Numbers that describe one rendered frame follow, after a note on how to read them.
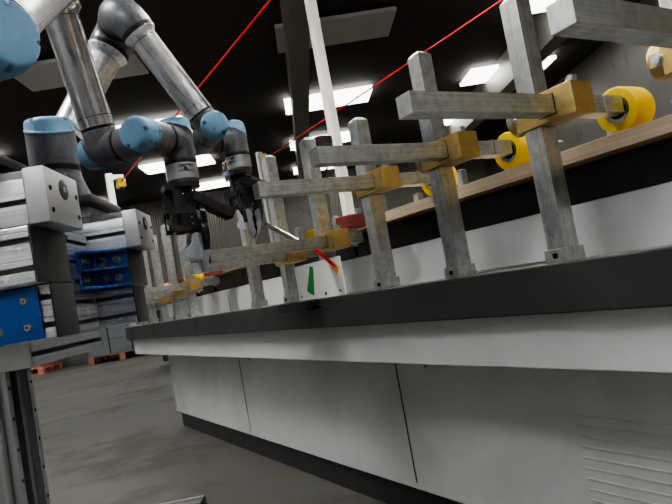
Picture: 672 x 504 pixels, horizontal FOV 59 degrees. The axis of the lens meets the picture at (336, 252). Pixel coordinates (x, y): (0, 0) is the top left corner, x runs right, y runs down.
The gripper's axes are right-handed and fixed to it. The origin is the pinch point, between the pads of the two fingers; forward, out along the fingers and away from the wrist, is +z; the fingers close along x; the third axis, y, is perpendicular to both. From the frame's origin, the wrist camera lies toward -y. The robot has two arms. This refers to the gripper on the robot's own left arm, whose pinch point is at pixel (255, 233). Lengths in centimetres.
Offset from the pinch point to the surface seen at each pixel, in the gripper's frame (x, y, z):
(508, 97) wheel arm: 43, -98, -3
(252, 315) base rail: -12.1, 20.0, 24.8
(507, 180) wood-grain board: 8, -82, 5
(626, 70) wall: -730, 5, -190
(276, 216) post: -5.0, -4.9, -4.1
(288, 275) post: -5.6, -5.2, 14.3
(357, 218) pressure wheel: -1.3, -37.0, 3.2
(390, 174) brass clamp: 14, -59, -3
